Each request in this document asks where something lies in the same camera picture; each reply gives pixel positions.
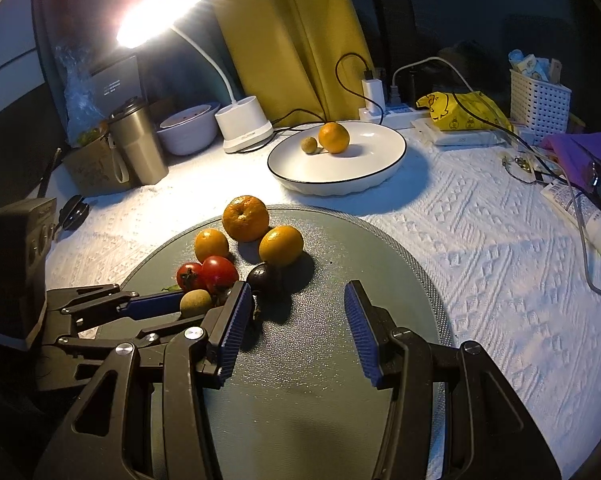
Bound black cable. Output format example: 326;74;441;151
237;52;387;155

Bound steel travel tumbler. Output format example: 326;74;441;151
108;96;168;185

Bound cardboard box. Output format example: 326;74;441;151
63;133;134;197

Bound yellow snack bag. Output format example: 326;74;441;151
416;91;511;131

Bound white desk lamp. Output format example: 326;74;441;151
115;0;274;155

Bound white cable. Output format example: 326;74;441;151
390;55;477;106

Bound small orange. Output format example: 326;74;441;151
194;229;230;263
258;226;303;268

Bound lavender bowl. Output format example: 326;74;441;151
157;102;220;156

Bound white charger plug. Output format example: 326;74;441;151
361;78;385;115

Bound orange with stem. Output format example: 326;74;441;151
319;122;350;154

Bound dark plum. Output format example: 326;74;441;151
229;290;262;352
246;262;281;296

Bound round grey placemat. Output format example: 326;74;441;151
94;204;455;480

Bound green leaf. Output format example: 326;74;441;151
160;284;182;292

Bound white plate dark rim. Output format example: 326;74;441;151
267;122;407;196

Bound white tube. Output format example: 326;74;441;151
541;180;601;256

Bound plastic bag of fruit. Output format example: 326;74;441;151
55;44;105;148

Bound white flat box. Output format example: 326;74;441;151
412;118;504;148

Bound yellow curtain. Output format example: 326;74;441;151
212;0;371;125

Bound white tablecloth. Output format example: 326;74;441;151
46;131;601;479

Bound tablet screen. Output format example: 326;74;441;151
91;55;144;116

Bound white power strip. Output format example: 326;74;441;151
359;104;429;130

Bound large dimpled orange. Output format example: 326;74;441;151
221;195;270;243

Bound white woven basket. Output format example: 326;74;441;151
509;49;571;134

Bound purple cloth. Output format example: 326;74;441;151
540;132;601;192

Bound red tomato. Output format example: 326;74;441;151
201;256;240;295
176;262;206;292

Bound black small bowls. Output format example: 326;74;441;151
58;195;90;232

